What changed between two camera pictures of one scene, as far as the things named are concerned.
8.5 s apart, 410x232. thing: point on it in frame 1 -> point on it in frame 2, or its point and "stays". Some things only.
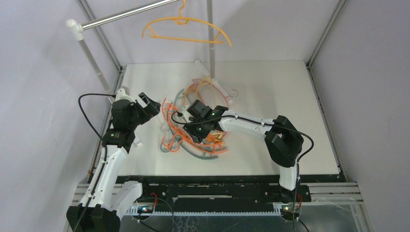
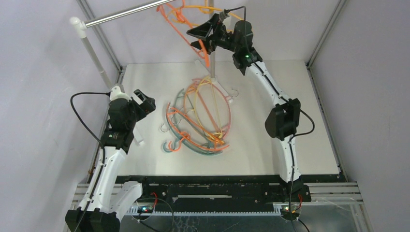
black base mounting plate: x=220 y=191 stays
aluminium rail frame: x=346 y=193 stays
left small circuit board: x=145 y=209 stays
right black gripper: x=198 y=133 -> x=212 y=34
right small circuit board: x=288 y=210 stays
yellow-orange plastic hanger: x=182 y=21 -> x=206 y=9
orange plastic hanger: x=182 y=141 -> x=202 y=50
